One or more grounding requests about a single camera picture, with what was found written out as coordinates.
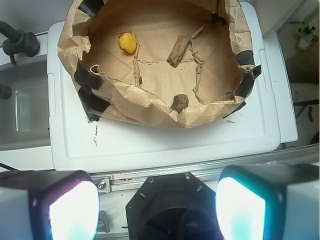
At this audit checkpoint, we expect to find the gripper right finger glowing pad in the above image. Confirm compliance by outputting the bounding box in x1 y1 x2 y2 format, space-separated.
215 163 320 240

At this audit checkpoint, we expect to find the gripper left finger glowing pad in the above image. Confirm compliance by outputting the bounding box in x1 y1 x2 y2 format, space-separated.
0 170 100 240

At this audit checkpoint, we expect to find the yellow rubber duck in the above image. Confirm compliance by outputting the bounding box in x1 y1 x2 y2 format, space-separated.
118 32 137 54

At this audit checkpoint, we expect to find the white plastic bin lid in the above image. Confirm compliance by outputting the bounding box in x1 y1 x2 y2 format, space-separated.
47 1 281 173

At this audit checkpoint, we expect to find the clear plastic container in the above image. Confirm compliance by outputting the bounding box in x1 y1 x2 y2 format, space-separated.
0 60 50 151

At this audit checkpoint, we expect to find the small dark rock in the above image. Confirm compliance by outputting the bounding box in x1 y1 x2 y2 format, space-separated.
170 94 189 114

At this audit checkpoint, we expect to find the brown paper bag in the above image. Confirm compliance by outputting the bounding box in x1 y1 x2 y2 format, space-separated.
57 0 261 129

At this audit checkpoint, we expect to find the dark grey clamp knob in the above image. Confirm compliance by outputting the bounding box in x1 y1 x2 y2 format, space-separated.
0 21 40 65

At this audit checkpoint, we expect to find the piece of wood bark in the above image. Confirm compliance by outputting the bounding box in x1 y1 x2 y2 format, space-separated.
166 35 191 68

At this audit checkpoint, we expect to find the black octagonal mount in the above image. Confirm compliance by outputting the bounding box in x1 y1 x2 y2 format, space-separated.
125 172 223 240

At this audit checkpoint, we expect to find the white string loop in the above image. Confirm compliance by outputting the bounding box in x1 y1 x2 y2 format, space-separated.
89 64 106 77

